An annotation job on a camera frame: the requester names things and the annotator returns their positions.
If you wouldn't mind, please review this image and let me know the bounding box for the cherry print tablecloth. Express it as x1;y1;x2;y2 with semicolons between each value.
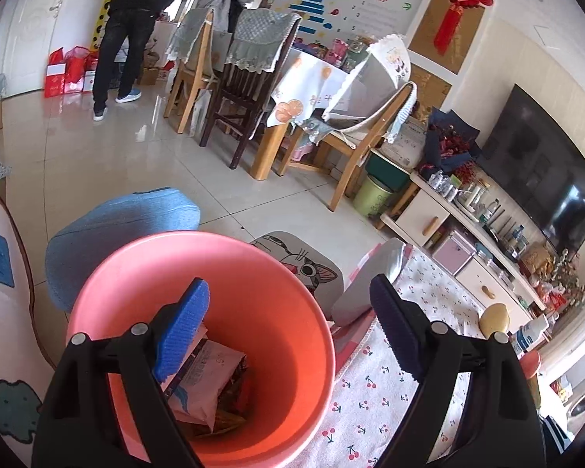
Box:
289;246;483;467

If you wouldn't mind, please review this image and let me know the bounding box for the pink packet in bucket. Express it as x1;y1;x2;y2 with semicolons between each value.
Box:
168;339;246;433

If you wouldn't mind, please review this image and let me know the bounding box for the cat print cushion stool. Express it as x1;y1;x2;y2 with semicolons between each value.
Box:
251;231;344;320

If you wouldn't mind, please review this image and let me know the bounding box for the pink storage box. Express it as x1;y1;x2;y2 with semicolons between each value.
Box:
431;230;475;276

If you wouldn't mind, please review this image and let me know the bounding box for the cream tv cabinet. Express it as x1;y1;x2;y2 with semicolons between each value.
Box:
379;172;545;331

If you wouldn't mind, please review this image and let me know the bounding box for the yellow pear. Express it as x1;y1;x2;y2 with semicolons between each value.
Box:
479;303;509;339

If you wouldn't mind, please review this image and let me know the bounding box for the green waste bin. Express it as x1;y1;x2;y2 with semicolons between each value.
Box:
353;175;393;216

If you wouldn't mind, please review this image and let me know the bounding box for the blue round stool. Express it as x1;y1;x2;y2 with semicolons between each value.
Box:
45;187;200;313

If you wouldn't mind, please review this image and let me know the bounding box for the white milk bottle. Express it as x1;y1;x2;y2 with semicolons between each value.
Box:
511;315;548;358

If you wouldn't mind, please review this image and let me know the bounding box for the red apple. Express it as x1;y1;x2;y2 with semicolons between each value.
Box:
519;350;541;380

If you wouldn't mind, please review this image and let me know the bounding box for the cartoon print sofa cushion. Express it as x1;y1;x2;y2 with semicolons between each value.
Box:
0;198;53;467

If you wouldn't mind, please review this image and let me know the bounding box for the red flower bouquet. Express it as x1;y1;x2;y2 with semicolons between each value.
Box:
415;108;481;184

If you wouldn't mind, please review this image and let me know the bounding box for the light wooden chair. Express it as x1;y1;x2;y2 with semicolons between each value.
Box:
276;82;417;211

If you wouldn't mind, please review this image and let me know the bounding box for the white washing machine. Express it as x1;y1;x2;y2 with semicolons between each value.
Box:
566;390;585;433

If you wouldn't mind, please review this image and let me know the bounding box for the black flat television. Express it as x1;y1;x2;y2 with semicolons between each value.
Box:
477;85;585;255

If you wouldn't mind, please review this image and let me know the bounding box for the dining table with orange cloth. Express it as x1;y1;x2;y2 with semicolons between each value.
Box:
250;49;349;181

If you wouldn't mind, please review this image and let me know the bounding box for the red gift bag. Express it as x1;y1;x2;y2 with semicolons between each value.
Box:
44;46;98;98

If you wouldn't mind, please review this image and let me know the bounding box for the dark wooden chair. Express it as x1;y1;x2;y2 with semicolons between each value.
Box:
199;9;302;169

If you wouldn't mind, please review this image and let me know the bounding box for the person in black clothes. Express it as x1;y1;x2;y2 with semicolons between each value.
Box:
92;0;174;122

